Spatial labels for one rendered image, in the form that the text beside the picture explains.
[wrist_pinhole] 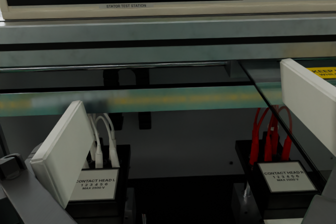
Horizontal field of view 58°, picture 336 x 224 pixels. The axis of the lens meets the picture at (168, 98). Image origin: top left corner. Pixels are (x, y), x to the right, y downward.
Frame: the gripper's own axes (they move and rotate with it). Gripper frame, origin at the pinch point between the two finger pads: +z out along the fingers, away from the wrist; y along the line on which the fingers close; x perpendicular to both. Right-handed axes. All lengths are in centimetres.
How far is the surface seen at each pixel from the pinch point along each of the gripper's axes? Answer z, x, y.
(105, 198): 11.5, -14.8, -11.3
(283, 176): 14.4, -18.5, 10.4
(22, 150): 31.7, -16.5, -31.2
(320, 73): 12.2, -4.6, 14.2
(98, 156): 18.1, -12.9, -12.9
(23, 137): 31.4, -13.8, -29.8
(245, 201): 20.5, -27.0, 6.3
